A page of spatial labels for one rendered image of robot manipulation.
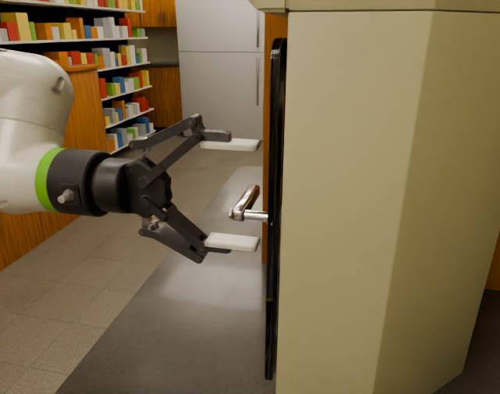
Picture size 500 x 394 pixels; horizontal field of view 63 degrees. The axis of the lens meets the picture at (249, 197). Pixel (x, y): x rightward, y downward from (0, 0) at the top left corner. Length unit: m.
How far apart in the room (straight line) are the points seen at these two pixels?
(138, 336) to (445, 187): 0.51
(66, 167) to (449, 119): 0.45
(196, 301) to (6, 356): 1.62
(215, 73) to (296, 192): 5.15
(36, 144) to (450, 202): 0.53
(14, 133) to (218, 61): 4.93
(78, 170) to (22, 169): 0.08
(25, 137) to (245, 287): 0.45
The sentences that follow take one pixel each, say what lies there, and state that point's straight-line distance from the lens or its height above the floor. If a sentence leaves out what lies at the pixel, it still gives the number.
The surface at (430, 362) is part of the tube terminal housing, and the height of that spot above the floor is 1.01.
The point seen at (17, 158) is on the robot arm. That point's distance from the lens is 0.62.
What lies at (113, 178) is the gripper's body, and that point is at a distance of 0.54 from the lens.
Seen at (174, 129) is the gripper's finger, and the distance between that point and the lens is 0.51.
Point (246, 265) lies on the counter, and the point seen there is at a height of 0.94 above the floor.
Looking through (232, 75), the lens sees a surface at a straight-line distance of 5.45.
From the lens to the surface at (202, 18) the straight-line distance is 5.54.
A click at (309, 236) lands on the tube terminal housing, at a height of 1.21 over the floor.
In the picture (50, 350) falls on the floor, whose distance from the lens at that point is 2.24.
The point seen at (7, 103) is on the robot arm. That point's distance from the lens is 0.65.
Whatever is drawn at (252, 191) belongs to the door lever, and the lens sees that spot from 0.51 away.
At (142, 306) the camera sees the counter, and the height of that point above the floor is 0.94.
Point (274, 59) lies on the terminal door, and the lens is 0.37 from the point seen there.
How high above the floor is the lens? 1.40
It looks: 22 degrees down
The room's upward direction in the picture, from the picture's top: straight up
